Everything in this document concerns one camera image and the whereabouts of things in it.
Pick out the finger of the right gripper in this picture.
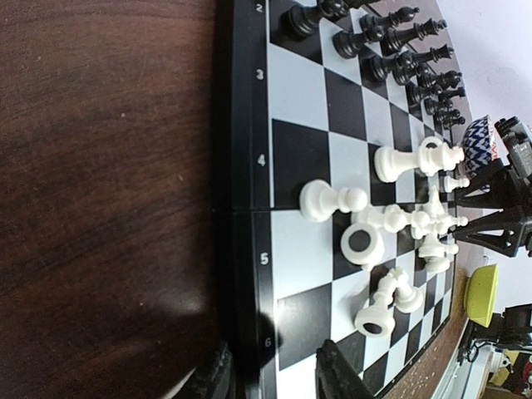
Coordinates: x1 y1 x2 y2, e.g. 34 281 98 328
315 339 376 399

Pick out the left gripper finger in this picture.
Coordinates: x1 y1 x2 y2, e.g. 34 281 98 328
453 211 531 258
455 161 531 209

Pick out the black white chessboard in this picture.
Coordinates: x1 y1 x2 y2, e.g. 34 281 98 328
213 1 456 398

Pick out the white king chess piece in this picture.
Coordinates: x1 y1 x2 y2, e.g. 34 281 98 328
374 136 465 183

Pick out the cluster white chess piece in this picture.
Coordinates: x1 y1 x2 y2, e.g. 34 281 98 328
340 204 469 273

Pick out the white pawn chess piece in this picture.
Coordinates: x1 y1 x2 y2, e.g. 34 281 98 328
299 180 369 223

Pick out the black pawn chess piece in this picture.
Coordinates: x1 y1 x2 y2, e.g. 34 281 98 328
332 26 385 59

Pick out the black rook chess piece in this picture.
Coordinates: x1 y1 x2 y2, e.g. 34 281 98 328
286 0 347 38

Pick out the patterned blue red bowl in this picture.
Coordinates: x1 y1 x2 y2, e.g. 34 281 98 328
461 115 498 180

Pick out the yellow-green bowl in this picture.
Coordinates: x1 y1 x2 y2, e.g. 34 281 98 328
464 264 499 328

